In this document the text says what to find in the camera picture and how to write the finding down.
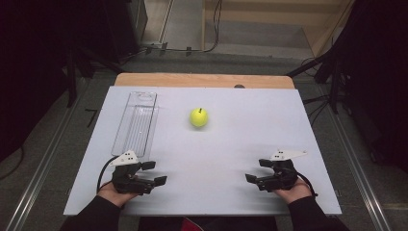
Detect person's dark clothing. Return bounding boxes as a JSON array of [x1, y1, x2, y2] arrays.
[[138, 216, 279, 231]]

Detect black curtain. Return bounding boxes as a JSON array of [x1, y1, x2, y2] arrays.
[[331, 0, 408, 174], [0, 0, 129, 163]]

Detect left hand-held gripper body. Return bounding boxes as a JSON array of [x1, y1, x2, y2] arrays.
[[109, 149, 156, 196]]

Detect yellow-green apple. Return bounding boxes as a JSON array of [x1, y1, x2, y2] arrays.
[[189, 107, 210, 128]]

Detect clear plastic tray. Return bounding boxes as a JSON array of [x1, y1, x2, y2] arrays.
[[111, 90, 160, 160]]

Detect thin black floor cable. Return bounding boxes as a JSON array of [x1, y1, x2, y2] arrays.
[[121, 0, 224, 64]]

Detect wooden table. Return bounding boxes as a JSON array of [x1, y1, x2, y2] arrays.
[[114, 72, 295, 90]]

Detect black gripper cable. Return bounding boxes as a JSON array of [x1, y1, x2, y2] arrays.
[[96, 156, 118, 194], [295, 170, 319, 197]]

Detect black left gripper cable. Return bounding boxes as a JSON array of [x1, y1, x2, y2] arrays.
[[96, 156, 118, 194]]

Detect person's right hand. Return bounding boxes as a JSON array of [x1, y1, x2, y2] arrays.
[[273, 177, 313, 205]]

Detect black cabinet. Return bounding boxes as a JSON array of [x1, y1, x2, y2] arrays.
[[104, 0, 149, 64]]

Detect metal floor rail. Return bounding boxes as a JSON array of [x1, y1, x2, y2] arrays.
[[5, 78, 92, 231], [316, 85, 393, 231]]

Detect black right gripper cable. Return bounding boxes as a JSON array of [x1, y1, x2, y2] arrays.
[[295, 170, 319, 197]]

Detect black metal stand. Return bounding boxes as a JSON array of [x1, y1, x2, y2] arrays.
[[64, 44, 125, 109], [286, 47, 355, 115]]

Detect person's left hand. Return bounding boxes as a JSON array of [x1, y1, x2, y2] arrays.
[[96, 181, 140, 208]]

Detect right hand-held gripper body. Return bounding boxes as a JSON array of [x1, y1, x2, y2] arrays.
[[256, 148, 308, 193]]

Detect light wooden frame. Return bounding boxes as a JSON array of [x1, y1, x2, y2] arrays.
[[200, 0, 356, 58]]

